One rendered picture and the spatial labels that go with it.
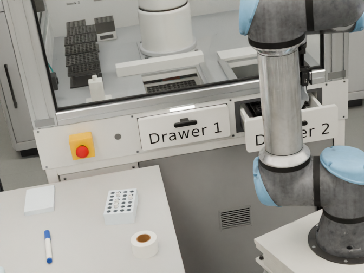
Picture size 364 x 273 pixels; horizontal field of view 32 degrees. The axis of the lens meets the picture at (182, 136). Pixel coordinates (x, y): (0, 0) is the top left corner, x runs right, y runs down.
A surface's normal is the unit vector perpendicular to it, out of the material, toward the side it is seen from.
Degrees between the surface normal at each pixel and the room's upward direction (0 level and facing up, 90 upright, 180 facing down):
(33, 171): 0
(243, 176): 90
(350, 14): 110
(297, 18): 106
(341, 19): 118
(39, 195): 0
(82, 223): 0
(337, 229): 72
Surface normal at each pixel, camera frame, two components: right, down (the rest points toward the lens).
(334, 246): -0.60, 0.14
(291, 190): -0.11, 0.39
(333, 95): 0.15, 0.45
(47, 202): -0.11, -0.88
